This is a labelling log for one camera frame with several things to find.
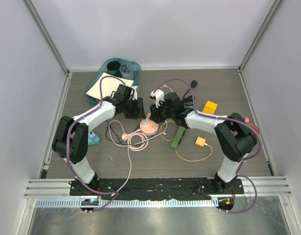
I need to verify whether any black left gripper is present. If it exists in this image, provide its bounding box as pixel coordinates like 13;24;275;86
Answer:
123;97;145;119

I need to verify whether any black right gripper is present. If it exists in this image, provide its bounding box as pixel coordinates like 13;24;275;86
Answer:
150;98;175;124

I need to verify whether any round pink power socket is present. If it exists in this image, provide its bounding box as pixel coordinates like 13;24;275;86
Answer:
139;118;159;136

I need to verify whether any green power strip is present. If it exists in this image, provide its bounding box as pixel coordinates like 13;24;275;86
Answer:
170;127;185;150

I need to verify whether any yellow cube socket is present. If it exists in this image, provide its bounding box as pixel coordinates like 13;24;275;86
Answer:
202;100;218;115

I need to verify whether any yellow charger plug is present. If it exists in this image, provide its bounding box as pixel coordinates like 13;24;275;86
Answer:
195;137;208;147

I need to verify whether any teal triangular power socket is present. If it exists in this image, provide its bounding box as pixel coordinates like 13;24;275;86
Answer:
88;131;100;146

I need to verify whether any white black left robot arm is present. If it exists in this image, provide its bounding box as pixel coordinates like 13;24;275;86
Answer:
52;84;146;195

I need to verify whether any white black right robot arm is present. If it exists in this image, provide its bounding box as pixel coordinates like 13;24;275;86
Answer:
150;90;259;193

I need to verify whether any white paper sheet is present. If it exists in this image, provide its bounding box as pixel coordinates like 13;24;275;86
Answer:
85;72;134;99

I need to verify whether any clear glass cup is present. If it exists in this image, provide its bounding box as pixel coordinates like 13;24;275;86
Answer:
119;64;134;80

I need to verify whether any dark green mug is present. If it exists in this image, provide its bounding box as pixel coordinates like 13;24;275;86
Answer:
107;61;121;77

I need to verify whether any teal plastic tray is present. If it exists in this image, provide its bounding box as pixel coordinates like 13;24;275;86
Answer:
85;58;141;105

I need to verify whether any red pink cup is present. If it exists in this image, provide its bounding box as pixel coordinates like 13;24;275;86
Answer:
243;117;259;137

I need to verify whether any yellow charging cable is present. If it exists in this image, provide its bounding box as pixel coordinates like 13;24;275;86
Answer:
159;119;213;163

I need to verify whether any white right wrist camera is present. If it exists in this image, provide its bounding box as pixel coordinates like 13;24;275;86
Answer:
150;89;164;108

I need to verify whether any pink socket power cord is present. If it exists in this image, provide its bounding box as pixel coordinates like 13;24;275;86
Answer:
121;129;149;152

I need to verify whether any white charging cable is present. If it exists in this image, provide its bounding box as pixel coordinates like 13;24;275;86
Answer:
108;119;168;194

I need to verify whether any black power strip cord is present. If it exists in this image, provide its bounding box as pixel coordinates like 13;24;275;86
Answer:
181;79;199;106

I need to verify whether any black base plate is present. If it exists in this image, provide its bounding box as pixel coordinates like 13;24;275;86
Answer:
69;176;246;201

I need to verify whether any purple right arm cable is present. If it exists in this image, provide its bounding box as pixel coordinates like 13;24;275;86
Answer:
156;78;263;216

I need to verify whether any white slotted cable duct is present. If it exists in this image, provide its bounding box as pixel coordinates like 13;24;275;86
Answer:
35;197;218;208

